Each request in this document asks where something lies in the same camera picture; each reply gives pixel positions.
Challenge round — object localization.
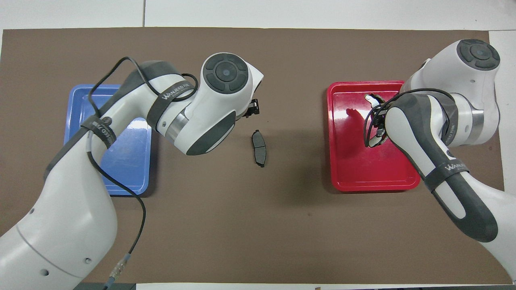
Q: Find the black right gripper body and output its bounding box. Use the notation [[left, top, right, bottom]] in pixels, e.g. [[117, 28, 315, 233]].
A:
[[373, 104, 389, 136]]

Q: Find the blue plastic tray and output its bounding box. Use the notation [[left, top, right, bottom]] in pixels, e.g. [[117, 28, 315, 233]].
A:
[[64, 84, 153, 197]]

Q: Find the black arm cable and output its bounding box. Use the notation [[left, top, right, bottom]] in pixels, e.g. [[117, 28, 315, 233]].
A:
[[364, 88, 458, 148], [87, 56, 199, 290]]

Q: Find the red plastic tray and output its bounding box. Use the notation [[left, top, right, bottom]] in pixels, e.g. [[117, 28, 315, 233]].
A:
[[327, 81, 421, 192]]

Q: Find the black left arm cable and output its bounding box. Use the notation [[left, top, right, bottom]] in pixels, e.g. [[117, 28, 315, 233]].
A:
[[87, 56, 199, 290]]

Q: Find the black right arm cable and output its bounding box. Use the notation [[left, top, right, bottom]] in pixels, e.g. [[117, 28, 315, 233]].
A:
[[364, 88, 458, 148]]

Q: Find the short brake pad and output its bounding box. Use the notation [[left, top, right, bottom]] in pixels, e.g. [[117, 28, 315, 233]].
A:
[[252, 130, 266, 168]]

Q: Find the brown table mat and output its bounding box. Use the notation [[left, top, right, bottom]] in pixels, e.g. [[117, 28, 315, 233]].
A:
[[0, 27, 512, 284]]

